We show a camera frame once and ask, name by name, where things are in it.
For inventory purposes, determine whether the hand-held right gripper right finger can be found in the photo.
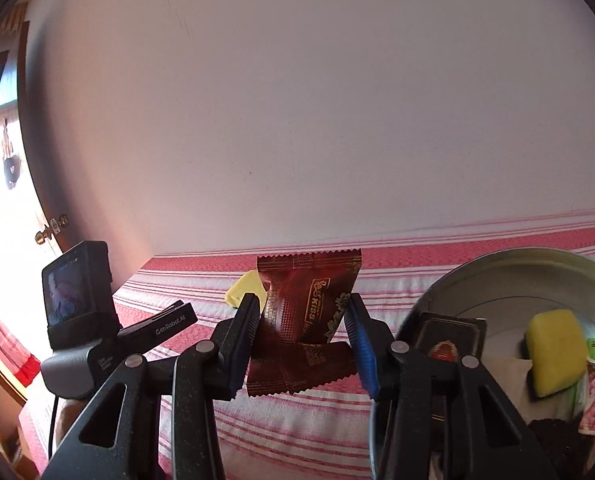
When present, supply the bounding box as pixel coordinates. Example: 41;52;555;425
345;292;561;480

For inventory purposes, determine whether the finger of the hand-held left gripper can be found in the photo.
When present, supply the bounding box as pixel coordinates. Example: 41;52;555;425
120;299;187;336

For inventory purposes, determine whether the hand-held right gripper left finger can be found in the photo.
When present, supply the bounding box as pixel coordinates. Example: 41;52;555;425
41;292;262;480

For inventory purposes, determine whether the yellow green sponge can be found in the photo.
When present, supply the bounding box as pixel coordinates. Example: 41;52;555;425
525;309;589;398
224;269;268;311

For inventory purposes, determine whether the dark red snack packet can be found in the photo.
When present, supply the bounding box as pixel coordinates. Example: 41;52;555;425
256;249;363;347
246;341;357;397

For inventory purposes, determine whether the black cardboard box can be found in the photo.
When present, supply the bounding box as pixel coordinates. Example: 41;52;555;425
411;311;488;466

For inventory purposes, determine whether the beige snack packet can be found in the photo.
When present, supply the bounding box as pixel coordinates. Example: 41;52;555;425
485;355;535;423

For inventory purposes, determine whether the round blue cookie tin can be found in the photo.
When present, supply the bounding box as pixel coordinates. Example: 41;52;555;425
372;247;595;480

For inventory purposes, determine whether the black yarn ball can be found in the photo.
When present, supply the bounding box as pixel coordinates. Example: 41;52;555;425
527;417;585;480

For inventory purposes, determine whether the red striped cloth desktop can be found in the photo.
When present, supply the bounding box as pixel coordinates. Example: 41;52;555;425
17;220;595;480

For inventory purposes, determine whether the red white hanging cloth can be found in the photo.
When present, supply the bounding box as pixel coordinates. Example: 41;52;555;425
0;265;42;388

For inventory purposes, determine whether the hanging door ornament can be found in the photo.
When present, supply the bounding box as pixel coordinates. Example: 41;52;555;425
0;120;22;191

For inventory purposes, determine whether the wooden door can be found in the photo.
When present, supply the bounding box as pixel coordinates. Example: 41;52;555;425
0;2;78;401

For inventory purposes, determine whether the brass door handle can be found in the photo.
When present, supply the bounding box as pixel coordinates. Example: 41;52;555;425
34;214;70;246

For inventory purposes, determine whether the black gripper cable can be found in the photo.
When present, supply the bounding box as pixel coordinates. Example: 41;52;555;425
48;395;60;461

